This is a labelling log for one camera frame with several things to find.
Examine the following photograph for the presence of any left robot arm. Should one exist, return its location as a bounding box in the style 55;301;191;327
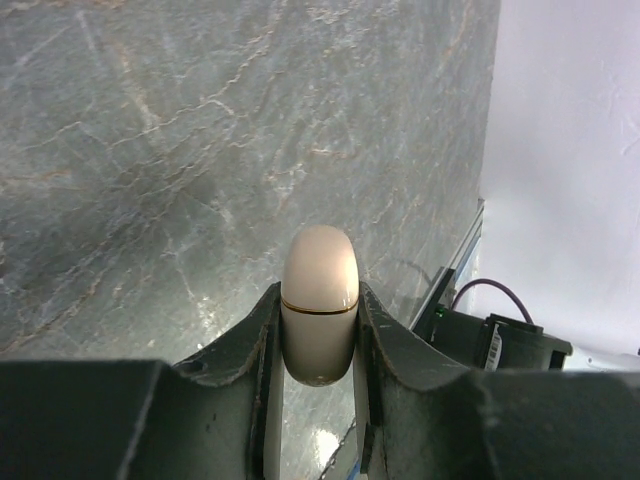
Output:
1;270;639;479

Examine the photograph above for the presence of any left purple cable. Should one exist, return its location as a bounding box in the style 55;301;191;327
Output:
452;278;533;324

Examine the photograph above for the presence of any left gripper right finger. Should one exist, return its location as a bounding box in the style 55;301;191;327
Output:
353;285;639;479

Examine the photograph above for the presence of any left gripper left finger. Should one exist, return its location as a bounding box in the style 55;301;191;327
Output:
1;284;283;479

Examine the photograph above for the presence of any beige small charging case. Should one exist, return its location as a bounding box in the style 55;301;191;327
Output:
280;225;360;387

